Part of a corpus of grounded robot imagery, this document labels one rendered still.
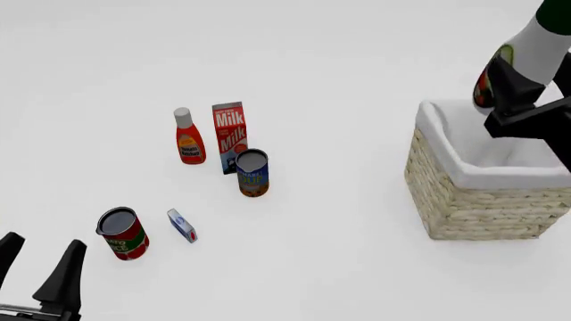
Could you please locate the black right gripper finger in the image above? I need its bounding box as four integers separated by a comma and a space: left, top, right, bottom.
489, 53, 548, 115
550, 49, 571, 102

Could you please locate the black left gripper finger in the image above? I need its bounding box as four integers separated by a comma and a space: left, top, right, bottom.
0, 231, 26, 290
31, 238, 88, 315

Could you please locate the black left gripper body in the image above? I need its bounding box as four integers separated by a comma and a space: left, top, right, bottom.
0, 302, 84, 321

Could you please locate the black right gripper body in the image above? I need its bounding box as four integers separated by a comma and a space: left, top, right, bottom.
483, 96, 571, 142

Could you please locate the white salad dressing bottle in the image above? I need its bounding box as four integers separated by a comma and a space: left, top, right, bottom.
472, 0, 571, 110

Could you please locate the wicker basket with white lining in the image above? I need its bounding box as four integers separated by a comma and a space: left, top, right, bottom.
403, 99, 571, 242

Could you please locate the red tomato sauce can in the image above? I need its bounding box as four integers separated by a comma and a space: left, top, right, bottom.
95, 206, 151, 262

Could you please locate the small blue and white box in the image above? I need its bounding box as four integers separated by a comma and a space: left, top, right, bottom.
166, 207, 199, 245

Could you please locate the red tomato ketchup bottle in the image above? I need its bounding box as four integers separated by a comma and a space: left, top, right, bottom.
172, 106, 208, 166

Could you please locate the blue alphabet soup can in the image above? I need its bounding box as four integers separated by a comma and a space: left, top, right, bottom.
235, 147, 270, 199

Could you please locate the red milk carton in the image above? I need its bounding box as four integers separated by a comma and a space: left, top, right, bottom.
211, 100, 250, 177

